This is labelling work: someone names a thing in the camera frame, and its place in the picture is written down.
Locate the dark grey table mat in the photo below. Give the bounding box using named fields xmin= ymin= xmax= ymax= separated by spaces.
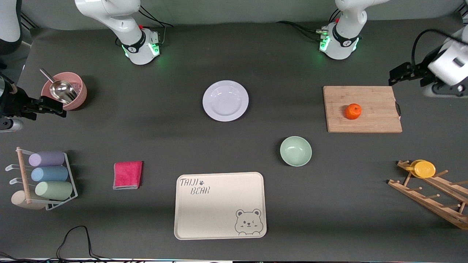
xmin=0 ymin=15 xmax=468 ymax=260

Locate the pink folded cloth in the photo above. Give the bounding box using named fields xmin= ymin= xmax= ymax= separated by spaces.
xmin=113 ymin=161 xmax=143 ymax=190

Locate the pale green bowl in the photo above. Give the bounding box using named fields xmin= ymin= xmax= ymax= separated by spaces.
xmin=280 ymin=136 xmax=312 ymax=167

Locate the yellow cup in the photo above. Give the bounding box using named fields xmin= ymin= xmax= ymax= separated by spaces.
xmin=409 ymin=160 xmax=436 ymax=179

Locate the white round plate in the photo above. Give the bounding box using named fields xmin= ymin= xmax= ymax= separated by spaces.
xmin=203 ymin=80 xmax=249 ymax=122

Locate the thin black cable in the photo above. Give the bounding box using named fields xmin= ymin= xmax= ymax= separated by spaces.
xmin=0 ymin=226 xmax=121 ymax=263

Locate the beige cup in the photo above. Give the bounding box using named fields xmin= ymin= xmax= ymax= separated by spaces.
xmin=11 ymin=190 xmax=46 ymax=210

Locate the beige bear print tray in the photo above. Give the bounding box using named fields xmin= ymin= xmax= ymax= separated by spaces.
xmin=174 ymin=172 xmax=267 ymax=240

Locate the pink bowl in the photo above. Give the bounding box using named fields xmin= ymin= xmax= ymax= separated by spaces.
xmin=41 ymin=72 xmax=88 ymax=111

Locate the metal scoop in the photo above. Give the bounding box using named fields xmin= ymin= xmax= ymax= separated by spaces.
xmin=39 ymin=68 xmax=78 ymax=104

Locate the white wire cup rack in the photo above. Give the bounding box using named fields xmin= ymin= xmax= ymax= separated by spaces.
xmin=5 ymin=147 xmax=78 ymax=211

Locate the green cup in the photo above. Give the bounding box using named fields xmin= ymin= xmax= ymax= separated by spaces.
xmin=35 ymin=181 xmax=73 ymax=201

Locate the blue cup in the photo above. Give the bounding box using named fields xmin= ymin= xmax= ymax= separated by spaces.
xmin=31 ymin=166 xmax=69 ymax=182

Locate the orange fruit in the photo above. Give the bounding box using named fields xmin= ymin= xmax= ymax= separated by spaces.
xmin=344 ymin=103 xmax=362 ymax=120

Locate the wooden cutting board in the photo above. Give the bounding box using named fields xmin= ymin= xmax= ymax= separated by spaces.
xmin=323 ymin=86 xmax=403 ymax=133

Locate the wooden peg dish rack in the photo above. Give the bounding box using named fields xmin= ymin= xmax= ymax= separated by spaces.
xmin=388 ymin=160 xmax=468 ymax=230

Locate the purple cup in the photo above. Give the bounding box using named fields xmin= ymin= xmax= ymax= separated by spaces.
xmin=29 ymin=151 xmax=65 ymax=167

